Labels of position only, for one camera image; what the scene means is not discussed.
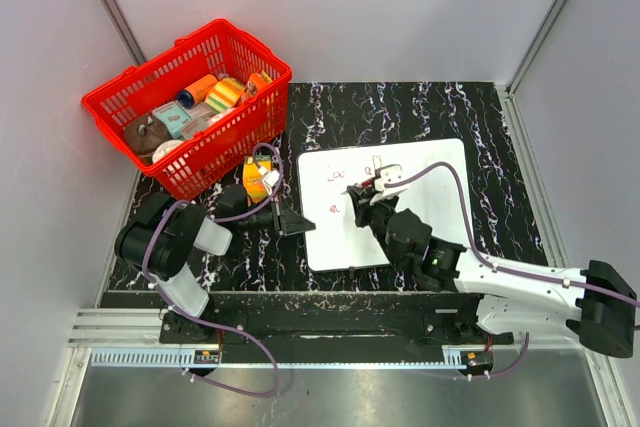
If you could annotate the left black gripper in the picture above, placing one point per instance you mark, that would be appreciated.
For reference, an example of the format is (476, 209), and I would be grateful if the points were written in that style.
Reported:
(287, 221)

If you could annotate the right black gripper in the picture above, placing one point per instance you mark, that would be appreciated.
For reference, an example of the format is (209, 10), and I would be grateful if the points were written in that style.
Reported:
(361, 205)

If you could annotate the red capped whiteboard marker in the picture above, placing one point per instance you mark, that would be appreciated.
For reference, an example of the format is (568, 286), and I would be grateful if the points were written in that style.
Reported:
(354, 189)

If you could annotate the white whiteboard black frame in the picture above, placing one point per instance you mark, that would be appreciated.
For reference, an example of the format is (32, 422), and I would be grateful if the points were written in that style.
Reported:
(337, 243)

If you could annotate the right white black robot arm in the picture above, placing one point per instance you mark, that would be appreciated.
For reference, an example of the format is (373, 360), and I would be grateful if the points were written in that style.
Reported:
(594, 304)

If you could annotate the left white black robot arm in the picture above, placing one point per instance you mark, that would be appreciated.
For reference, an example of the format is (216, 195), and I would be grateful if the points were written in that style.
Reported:
(159, 238)

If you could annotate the stacked colourful sponge pack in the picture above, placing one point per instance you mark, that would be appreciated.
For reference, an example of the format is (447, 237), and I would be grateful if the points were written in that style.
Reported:
(252, 178)

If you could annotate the pink white packet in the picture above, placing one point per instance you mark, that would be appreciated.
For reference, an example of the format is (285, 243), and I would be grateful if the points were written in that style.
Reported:
(201, 117)

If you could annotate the orange snack box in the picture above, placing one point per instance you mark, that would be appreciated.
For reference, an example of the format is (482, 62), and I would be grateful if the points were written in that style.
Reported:
(254, 84)

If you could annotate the white round container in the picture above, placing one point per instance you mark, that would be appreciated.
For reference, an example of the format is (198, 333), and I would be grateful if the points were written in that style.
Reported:
(164, 149)

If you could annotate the red plastic shopping basket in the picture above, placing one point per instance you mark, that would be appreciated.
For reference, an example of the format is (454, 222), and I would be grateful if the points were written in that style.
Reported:
(216, 48)

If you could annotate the teal small box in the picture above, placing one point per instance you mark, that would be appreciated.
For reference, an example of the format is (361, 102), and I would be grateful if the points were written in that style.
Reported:
(173, 116)

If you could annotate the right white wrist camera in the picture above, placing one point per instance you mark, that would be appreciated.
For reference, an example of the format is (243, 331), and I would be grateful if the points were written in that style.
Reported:
(383, 178)

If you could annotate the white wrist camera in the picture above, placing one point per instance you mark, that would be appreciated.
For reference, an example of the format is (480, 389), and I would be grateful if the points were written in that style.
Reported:
(269, 179)
(383, 178)

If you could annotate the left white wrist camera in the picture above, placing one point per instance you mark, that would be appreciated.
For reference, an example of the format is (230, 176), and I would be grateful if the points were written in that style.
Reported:
(269, 179)

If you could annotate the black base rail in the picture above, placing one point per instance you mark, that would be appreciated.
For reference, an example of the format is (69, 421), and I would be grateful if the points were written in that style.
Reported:
(435, 318)

